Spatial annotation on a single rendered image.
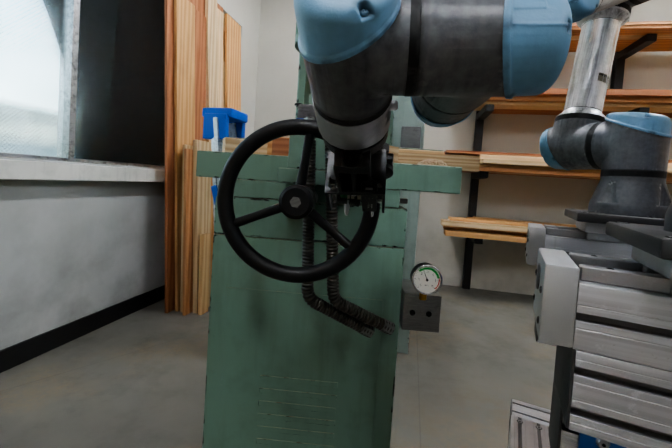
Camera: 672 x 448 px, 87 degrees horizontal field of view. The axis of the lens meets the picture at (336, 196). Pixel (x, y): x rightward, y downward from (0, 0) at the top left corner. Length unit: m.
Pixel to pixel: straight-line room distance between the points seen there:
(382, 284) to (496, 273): 2.64
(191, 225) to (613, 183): 2.01
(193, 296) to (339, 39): 2.21
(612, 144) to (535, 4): 0.74
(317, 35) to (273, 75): 3.42
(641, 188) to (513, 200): 2.43
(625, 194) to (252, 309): 0.86
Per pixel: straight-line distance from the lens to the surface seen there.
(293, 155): 0.72
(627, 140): 1.00
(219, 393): 0.99
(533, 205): 3.42
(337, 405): 0.95
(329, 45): 0.26
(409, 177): 0.81
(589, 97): 1.13
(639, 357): 0.51
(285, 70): 3.65
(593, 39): 1.19
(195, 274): 2.34
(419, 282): 0.78
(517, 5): 0.30
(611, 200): 1.00
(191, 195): 2.29
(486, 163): 2.80
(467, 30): 0.28
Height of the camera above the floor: 0.85
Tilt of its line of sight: 2 degrees down
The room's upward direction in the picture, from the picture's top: 4 degrees clockwise
